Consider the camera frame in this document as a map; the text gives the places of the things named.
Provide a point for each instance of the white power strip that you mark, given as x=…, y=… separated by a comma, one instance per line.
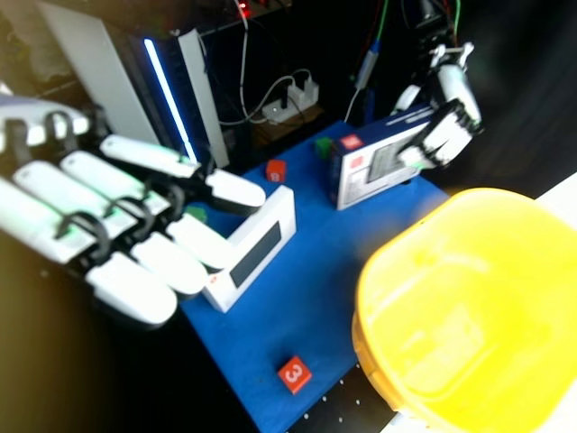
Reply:
x=293, y=101

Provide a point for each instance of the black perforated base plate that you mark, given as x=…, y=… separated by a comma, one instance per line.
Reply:
x=329, y=412

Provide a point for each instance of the red block with number three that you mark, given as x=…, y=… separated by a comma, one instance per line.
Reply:
x=295, y=374

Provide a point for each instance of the blue and white box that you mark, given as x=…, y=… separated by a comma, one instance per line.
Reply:
x=360, y=180

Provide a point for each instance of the green block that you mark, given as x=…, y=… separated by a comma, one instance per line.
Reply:
x=323, y=148
x=197, y=213

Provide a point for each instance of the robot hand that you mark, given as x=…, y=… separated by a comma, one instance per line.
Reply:
x=455, y=117
x=90, y=180

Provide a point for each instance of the blue fabric cloth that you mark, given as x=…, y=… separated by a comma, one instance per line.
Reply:
x=315, y=270

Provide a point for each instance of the white and blue adapter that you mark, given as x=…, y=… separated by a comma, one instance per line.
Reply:
x=369, y=63

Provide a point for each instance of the white tower with blue light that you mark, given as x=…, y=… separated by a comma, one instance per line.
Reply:
x=198, y=90

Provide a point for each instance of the plain red block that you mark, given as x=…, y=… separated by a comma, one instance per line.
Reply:
x=275, y=171

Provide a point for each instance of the yellow plastic basket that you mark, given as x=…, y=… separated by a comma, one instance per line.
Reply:
x=451, y=293

